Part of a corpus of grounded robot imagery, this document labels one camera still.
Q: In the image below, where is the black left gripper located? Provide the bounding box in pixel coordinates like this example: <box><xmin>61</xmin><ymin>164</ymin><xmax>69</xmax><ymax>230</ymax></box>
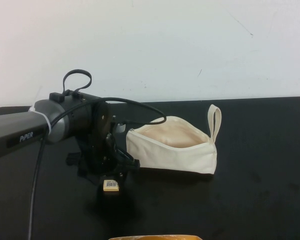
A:
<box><xmin>66</xmin><ymin>101</ymin><xmax>141</xmax><ymax>193</ymax></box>

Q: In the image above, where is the yellow eraser with barcode label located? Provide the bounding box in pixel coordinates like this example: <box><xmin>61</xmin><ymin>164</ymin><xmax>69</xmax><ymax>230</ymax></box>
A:
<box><xmin>102</xmin><ymin>179</ymin><xmax>121</xmax><ymax>193</ymax></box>

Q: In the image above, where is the cream canvas pencil case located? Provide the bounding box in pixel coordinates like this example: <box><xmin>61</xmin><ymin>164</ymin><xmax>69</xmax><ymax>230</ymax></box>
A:
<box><xmin>126</xmin><ymin>104</ymin><xmax>223</xmax><ymax>175</ymax></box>

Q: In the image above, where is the yellow tan box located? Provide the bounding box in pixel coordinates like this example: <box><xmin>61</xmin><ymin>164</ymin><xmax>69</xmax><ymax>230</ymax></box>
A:
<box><xmin>107</xmin><ymin>226</ymin><xmax>202</xmax><ymax>240</ymax></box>

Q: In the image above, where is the white zip tie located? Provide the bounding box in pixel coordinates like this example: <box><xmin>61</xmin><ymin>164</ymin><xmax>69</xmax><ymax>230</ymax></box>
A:
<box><xmin>29</xmin><ymin>105</ymin><xmax>54</xmax><ymax>134</ymax></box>

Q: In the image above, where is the long black camera cable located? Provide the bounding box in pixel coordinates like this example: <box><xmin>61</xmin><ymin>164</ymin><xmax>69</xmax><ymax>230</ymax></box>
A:
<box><xmin>31</xmin><ymin>97</ymin><xmax>167</xmax><ymax>240</ymax></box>

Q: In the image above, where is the short black looped cable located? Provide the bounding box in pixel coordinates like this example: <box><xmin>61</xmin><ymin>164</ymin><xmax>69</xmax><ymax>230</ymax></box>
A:
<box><xmin>62</xmin><ymin>69</ymin><xmax>93</xmax><ymax>97</ymax></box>

